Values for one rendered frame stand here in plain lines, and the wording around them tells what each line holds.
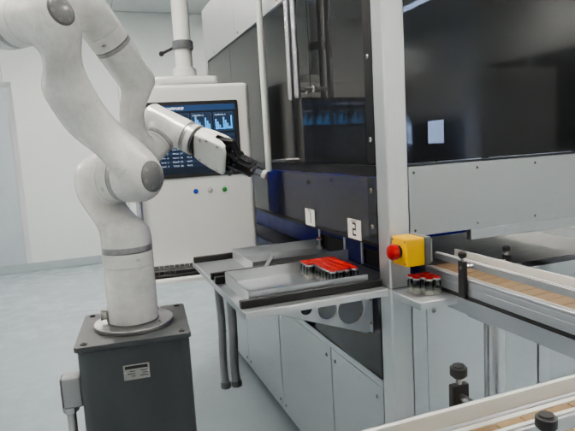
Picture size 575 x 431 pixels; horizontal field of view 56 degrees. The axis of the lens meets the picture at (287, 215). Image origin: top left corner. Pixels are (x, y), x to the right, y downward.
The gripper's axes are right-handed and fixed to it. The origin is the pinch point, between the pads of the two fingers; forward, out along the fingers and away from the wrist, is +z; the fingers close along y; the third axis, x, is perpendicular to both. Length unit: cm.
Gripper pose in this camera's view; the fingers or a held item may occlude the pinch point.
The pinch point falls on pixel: (246, 165)
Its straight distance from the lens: 139.2
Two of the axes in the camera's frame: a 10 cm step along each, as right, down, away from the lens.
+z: 8.7, 4.4, -2.3
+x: 4.8, -6.2, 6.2
